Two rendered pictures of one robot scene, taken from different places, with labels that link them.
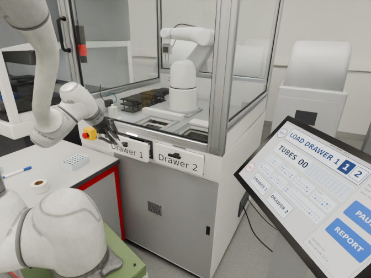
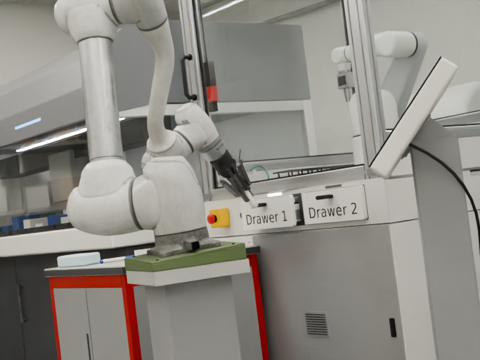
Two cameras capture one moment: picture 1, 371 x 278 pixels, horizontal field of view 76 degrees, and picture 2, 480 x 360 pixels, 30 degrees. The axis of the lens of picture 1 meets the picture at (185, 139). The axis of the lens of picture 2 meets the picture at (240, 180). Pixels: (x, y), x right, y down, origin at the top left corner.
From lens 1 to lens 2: 206 cm
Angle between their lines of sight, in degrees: 35
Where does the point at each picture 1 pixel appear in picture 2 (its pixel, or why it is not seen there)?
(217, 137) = (372, 148)
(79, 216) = (178, 164)
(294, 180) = not seen: hidden behind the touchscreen
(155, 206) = (317, 317)
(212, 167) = (376, 201)
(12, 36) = (126, 97)
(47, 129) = (159, 147)
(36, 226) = (145, 174)
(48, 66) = (164, 67)
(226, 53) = (360, 33)
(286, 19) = not seen: outside the picture
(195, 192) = (364, 256)
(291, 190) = not seen: hidden behind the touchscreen
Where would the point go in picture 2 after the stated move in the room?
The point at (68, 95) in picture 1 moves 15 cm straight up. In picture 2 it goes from (183, 114) to (178, 70)
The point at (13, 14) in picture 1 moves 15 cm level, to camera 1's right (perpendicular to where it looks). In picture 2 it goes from (143, 18) to (188, 7)
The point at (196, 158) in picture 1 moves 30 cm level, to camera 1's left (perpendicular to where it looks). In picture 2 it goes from (353, 191) to (268, 201)
